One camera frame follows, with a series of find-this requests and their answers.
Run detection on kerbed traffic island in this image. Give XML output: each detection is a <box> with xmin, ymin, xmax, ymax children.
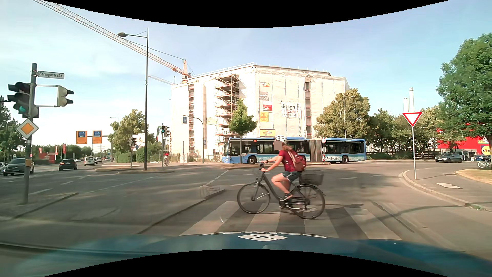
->
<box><xmin>401</xmin><ymin>168</ymin><xmax>492</xmax><ymax>213</ymax></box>

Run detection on traffic light with signs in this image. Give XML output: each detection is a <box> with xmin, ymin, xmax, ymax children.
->
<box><xmin>7</xmin><ymin>63</ymin><xmax>74</xmax><ymax>205</ymax></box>

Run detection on dark grey car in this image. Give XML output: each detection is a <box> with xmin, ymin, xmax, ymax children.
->
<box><xmin>434</xmin><ymin>153</ymin><xmax>463</xmax><ymax>163</ymax></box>

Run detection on grey asphalt road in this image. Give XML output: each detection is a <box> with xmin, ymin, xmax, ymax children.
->
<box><xmin>0</xmin><ymin>160</ymin><xmax>492</xmax><ymax>266</ymax></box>

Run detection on scaffolded white-wrapped building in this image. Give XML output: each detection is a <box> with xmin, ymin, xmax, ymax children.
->
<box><xmin>171</xmin><ymin>63</ymin><xmax>350</xmax><ymax>161</ymax></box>

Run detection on construction crane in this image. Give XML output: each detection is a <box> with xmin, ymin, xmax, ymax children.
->
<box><xmin>33</xmin><ymin>0</ymin><xmax>193</xmax><ymax>83</ymax></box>

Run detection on long narrow traffic island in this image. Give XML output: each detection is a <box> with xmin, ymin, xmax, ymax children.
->
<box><xmin>94</xmin><ymin>165</ymin><xmax>175</xmax><ymax>174</ymax></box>

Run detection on blue articulated bus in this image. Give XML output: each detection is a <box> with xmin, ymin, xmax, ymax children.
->
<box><xmin>222</xmin><ymin>137</ymin><xmax>367</xmax><ymax>165</ymax></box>

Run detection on row of trees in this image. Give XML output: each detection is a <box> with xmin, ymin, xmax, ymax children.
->
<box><xmin>313</xmin><ymin>88</ymin><xmax>446</xmax><ymax>159</ymax></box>

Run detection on red building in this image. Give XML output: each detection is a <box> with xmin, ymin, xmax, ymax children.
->
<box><xmin>436</xmin><ymin>135</ymin><xmax>492</xmax><ymax>156</ymax></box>

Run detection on small young tree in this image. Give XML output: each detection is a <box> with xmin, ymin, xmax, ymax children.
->
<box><xmin>228</xmin><ymin>98</ymin><xmax>258</xmax><ymax>164</ymax></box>

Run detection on car's own bonnet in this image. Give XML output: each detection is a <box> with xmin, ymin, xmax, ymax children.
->
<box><xmin>12</xmin><ymin>232</ymin><xmax>492</xmax><ymax>277</ymax></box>

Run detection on pale chimney stacks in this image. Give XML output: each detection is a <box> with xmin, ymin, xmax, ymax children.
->
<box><xmin>402</xmin><ymin>87</ymin><xmax>415</xmax><ymax>113</ymax></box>

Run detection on group of green trees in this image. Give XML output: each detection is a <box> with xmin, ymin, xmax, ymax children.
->
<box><xmin>108</xmin><ymin>109</ymin><xmax>164</xmax><ymax>163</ymax></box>

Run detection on give way sign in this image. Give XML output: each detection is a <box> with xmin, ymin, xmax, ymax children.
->
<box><xmin>402</xmin><ymin>112</ymin><xmax>423</xmax><ymax>180</ymax></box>

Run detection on large green tree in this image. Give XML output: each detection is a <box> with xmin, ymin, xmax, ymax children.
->
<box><xmin>436</xmin><ymin>33</ymin><xmax>492</xmax><ymax>149</ymax></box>

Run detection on overhead direction sign gantry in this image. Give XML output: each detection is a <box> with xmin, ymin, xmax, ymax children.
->
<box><xmin>75</xmin><ymin>130</ymin><xmax>113</xmax><ymax>162</ymax></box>

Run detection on tall street lamp post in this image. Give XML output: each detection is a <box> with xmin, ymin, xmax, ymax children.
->
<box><xmin>117</xmin><ymin>28</ymin><xmax>150</xmax><ymax>171</ymax></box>

